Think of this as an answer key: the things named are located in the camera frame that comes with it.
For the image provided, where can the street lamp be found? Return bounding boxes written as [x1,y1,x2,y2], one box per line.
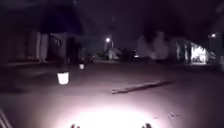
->
[104,36,115,61]

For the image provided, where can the long stick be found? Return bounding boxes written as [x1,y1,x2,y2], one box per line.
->
[111,80,174,95]

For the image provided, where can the pale building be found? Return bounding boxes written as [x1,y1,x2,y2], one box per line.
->
[136,31,174,62]

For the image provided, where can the building with pillars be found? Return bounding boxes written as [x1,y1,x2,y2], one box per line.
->
[0,0,84,66]

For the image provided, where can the lit building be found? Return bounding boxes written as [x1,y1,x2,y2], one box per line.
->
[175,38,218,65]

